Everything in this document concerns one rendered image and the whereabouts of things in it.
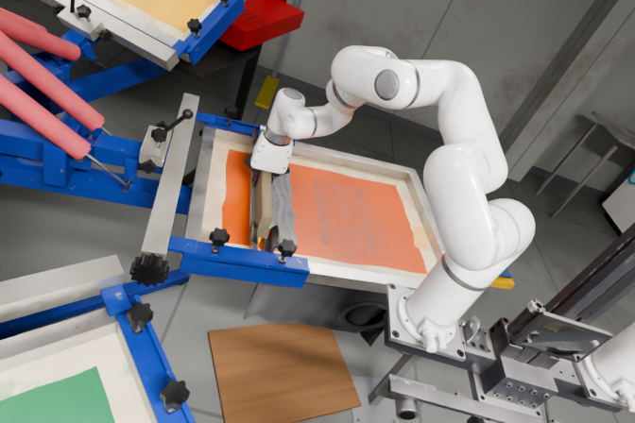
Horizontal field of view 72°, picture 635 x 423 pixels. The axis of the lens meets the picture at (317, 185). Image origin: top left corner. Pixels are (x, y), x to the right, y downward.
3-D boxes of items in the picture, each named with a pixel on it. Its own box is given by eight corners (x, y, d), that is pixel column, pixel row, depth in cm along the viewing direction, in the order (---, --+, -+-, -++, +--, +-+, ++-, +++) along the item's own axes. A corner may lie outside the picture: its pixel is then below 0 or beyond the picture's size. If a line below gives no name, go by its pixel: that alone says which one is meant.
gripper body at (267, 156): (260, 137, 112) (248, 170, 119) (298, 145, 115) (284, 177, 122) (260, 121, 118) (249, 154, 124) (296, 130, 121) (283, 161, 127)
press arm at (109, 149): (166, 161, 122) (168, 146, 119) (163, 175, 117) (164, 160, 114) (98, 147, 117) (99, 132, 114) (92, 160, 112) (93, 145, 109)
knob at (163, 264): (169, 268, 97) (174, 245, 93) (164, 289, 92) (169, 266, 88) (133, 263, 95) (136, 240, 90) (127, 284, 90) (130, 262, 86)
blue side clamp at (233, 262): (300, 273, 114) (309, 255, 110) (301, 288, 110) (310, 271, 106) (181, 256, 105) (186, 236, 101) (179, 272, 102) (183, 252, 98)
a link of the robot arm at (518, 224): (500, 280, 82) (556, 220, 73) (462, 304, 73) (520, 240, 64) (462, 243, 87) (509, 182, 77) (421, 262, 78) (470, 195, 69)
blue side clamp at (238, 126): (289, 149, 156) (295, 133, 152) (289, 158, 153) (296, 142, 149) (203, 130, 148) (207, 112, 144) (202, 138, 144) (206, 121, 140)
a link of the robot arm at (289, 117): (331, 118, 106) (300, 121, 100) (316, 152, 112) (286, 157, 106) (297, 84, 113) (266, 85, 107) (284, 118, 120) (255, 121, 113)
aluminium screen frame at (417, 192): (410, 176, 169) (415, 168, 167) (464, 304, 124) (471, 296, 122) (202, 128, 146) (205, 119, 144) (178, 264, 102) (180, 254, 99)
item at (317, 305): (368, 325, 154) (416, 258, 133) (373, 347, 147) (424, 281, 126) (238, 310, 140) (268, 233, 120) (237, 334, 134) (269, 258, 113)
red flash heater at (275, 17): (228, -6, 244) (232, -28, 237) (299, 30, 238) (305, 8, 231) (153, 8, 195) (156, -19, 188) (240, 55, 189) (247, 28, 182)
